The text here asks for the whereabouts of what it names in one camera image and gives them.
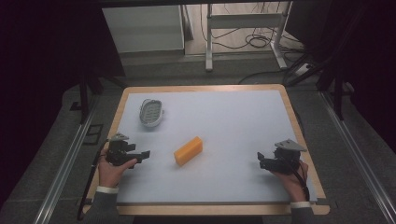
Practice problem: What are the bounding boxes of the person's left hand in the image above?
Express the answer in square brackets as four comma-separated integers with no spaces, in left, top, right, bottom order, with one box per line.
[98,147,138,189]

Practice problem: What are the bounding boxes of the black floor cables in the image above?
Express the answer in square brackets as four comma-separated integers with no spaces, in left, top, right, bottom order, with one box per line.
[199,2,307,86]

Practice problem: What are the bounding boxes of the orange soap bar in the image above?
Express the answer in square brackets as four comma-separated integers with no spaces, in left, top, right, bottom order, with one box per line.
[173,135,204,167]

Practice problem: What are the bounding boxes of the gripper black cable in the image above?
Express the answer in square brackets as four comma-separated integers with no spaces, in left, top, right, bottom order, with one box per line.
[288,160,311,202]
[76,140,110,221]

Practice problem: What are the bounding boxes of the aluminium rail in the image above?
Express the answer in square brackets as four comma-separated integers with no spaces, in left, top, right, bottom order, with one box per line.
[319,91,396,224]
[32,92,101,224]

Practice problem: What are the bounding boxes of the white panel board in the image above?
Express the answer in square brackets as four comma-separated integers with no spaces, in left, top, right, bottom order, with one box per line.
[101,5,186,54]

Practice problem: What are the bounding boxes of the white metal table frame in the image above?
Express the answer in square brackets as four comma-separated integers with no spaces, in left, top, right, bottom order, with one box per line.
[205,1,294,73]

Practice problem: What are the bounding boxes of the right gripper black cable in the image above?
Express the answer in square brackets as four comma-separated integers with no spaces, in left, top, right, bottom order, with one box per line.
[288,160,311,202]

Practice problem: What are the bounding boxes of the wooden table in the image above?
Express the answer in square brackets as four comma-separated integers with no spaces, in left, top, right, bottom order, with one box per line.
[82,83,332,217]

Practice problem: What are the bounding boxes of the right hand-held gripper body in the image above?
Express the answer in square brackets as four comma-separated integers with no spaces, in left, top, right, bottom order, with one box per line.
[269,138,308,175]

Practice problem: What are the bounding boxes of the white table mat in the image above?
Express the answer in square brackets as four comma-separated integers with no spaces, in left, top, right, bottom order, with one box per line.
[116,90,318,205]

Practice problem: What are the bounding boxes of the white power strip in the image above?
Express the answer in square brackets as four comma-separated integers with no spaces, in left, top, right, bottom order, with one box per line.
[293,63,315,77]

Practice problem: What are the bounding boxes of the person's right hand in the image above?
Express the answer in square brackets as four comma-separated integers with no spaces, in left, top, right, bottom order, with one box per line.
[270,160,310,203]

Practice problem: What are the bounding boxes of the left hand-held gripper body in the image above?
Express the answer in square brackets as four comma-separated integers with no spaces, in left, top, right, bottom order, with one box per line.
[105,133,138,167]

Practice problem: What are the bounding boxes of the black stand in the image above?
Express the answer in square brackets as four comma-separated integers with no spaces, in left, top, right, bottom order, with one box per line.
[284,6,368,121]
[69,71,129,125]

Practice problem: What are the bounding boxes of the grey oval soap dish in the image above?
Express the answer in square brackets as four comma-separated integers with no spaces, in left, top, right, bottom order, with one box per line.
[138,98,165,128]

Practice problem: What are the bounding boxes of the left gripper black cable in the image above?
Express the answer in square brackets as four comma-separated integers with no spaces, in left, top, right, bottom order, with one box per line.
[76,140,110,221]

